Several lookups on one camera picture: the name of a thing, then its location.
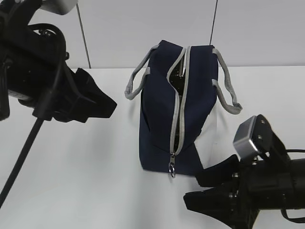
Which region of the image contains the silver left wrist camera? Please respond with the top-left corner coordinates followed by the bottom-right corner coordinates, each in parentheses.
top-left (40, 0), bottom-right (78, 15)

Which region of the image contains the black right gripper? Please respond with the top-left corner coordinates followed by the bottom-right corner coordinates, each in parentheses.
top-left (183, 155), bottom-right (259, 229)

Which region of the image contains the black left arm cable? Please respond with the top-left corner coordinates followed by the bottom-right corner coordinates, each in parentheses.
top-left (0, 22), bottom-right (79, 206)

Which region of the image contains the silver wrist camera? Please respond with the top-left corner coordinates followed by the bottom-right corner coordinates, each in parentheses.
top-left (233, 114), bottom-right (274, 160)
top-left (40, 0), bottom-right (78, 15)

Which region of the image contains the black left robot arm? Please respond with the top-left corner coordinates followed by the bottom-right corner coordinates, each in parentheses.
top-left (0, 0), bottom-right (117, 123)

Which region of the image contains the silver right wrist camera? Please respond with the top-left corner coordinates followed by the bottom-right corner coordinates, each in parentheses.
top-left (233, 114), bottom-right (274, 160)

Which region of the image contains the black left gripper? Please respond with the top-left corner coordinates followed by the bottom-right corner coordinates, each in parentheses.
top-left (32, 68), bottom-right (117, 123)

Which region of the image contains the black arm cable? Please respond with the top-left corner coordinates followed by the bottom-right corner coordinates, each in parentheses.
top-left (280, 149), bottom-right (305, 221)
top-left (0, 22), bottom-right (79, 206)

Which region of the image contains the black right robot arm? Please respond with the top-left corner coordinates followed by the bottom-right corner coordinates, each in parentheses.
top-left (183, 134), bottom-right (305, 229)

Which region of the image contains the navy blue lunch bag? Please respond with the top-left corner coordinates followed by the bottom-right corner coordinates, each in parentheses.
top-left (124, 40), bottom-right (242, 177)

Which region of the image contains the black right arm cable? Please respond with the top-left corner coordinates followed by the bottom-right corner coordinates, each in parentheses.
top-left (280, 149), bottom-right (305, 221)

